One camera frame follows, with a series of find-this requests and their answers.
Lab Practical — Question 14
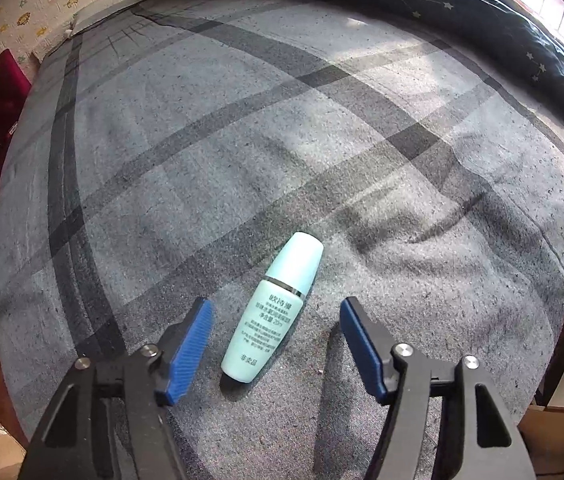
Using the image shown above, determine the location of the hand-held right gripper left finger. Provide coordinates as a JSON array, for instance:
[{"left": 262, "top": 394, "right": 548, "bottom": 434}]
[{"left": 19, "top": 297, "right": 214, "bottom": 480}]

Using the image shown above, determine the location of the cartoon print wall panel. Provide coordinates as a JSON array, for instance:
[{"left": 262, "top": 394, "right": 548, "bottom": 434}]
[{"left": 0, "top": 0, "right": 173, "bottom": 91}]

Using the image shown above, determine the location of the mint green bottle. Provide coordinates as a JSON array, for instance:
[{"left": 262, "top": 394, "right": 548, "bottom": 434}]
[{"left": 220, "top": 231, "right": 325, "bottom": 385}]

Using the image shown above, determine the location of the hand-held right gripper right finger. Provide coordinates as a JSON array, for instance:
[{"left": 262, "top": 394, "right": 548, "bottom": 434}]
[{"left": 339, "top": 296, "right": 538, "bottom": 480}]

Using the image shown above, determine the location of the bed with grey plaid blanket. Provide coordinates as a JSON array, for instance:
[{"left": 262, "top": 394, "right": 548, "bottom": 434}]
[{"left": 0, "top": 0, "right": 564, "bottom": 480}]

